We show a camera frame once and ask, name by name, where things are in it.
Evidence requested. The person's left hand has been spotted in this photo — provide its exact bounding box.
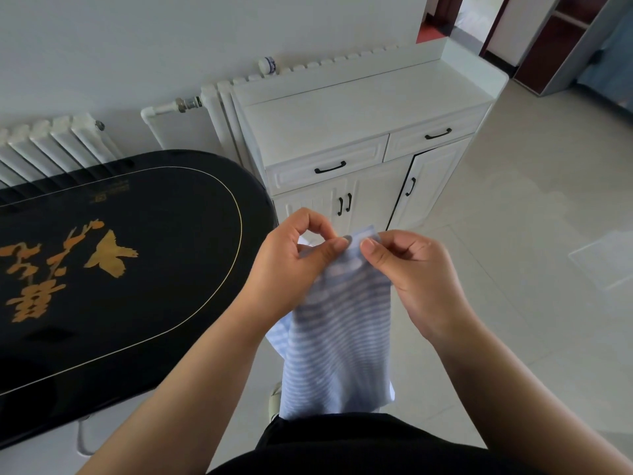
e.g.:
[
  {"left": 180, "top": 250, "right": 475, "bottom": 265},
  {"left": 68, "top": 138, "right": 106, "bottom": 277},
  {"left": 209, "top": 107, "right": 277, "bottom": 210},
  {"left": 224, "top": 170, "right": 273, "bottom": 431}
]
[{"left": 236, "top": 207, "right": 353, "bottom": 337}]

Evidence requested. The person's right hand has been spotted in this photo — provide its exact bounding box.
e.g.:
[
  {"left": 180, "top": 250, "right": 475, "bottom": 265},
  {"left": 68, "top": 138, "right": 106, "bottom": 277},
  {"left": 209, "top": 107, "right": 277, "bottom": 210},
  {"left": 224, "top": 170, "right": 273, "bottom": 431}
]
[{"left": 359, "top": 230, "right": 478, "bottom": 347}]

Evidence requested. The blue checked cloth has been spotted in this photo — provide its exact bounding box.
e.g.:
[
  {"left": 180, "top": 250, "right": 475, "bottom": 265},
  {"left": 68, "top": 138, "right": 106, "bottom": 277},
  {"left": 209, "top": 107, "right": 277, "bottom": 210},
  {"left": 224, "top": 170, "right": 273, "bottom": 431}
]
[{"left": 264, "top": 224, "right": 396, "bottom": 422}]

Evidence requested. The person's left forearm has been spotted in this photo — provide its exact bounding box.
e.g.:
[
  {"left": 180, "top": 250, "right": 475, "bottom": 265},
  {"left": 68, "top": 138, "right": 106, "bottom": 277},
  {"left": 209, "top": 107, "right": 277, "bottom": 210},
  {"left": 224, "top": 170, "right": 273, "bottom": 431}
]
[{"left": 76, "top": 296, "right": 278, "bottom": 475}]

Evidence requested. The person's right forearm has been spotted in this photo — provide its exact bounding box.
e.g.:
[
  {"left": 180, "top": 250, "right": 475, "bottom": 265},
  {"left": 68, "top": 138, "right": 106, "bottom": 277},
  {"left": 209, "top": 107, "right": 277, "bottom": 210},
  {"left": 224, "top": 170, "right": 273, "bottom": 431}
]
[{"left": 427, "top": 311, "right": 633, "bottom": 475}]

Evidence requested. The person's pale shoe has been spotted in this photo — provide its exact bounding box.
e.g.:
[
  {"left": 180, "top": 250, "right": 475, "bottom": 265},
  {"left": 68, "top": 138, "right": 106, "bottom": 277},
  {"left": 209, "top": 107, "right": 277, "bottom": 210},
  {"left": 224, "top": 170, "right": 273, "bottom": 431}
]
[{"left": 266, "top": 382, "right": 283, "bottom": 422}]

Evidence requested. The person's black clothing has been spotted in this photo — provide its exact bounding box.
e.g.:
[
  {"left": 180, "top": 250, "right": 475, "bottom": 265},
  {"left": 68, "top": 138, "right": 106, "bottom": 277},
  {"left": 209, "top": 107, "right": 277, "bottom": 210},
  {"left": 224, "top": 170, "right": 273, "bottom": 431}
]
[{"left": 207, "top": 412, "right": 550, "bottom": 475}]

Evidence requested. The white cabinet door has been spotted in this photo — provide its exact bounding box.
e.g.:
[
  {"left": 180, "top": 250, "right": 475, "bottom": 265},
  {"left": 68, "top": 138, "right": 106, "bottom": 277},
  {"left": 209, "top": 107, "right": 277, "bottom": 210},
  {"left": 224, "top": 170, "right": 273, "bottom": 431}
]
[
  {"left": 344, "top": 158, "right": 414, "bottom": 233},
  {"left": 272, "top": 185, "right": 345, "bottom": 243},
  {"left": 388, "top": 138, "right": 473, "bottom": 232}
]

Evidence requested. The black oval table gold print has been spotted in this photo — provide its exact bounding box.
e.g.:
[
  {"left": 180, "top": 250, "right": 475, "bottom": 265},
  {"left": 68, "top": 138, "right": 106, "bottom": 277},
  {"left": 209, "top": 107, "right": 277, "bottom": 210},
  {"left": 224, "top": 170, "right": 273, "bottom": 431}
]
[{"left": 0, "top": 149, "right": 278, "bottom": 451}]

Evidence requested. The white column radiator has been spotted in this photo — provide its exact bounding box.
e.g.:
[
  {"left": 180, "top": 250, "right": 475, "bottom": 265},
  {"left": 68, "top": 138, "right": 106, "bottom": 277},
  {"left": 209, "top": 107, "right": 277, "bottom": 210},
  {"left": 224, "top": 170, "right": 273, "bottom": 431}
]
[
  {"left": 0, "top": 112, "right": 125, "bottom": 191},
  {"left": 200, "top": 43, "right": 402, "bottom": 164}
]

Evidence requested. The white cabinet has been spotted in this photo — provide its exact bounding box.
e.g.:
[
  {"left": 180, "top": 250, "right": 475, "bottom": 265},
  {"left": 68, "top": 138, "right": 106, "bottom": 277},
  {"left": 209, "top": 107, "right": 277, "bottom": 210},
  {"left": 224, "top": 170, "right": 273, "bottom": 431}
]
[{"left": 217, "top": 36, "right": 510, "bottom": 245}]

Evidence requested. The white pipe with valve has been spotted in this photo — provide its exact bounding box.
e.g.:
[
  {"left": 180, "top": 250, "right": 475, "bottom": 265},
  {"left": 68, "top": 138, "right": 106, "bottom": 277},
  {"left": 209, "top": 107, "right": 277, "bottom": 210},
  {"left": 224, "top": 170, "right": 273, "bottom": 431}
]
[{"left": 140, "top": 96, "right": 204, "bottom": 150}]

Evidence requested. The dark red shelf unit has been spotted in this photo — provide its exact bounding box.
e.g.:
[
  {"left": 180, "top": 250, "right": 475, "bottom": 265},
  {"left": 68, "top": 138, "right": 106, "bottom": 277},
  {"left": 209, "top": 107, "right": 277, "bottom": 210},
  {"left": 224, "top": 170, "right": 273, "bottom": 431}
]
[{"left": 513, "top": 0, "right": 629, "bottom": 97}]

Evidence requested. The metal table base frame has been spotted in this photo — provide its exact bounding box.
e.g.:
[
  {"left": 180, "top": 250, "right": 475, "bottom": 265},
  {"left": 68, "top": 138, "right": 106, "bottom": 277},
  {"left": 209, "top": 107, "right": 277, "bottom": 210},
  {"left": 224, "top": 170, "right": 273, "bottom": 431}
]
[{"left": 75, "top": 414, "right": 107, "bottom": 459}]

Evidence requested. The dark red door frame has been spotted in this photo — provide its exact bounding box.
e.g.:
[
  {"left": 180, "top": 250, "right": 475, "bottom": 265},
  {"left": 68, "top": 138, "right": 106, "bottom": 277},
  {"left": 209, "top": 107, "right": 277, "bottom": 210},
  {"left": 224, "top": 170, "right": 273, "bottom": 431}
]
[{"left": 427, "top": 0, "right": 518, "bottom": 77}]

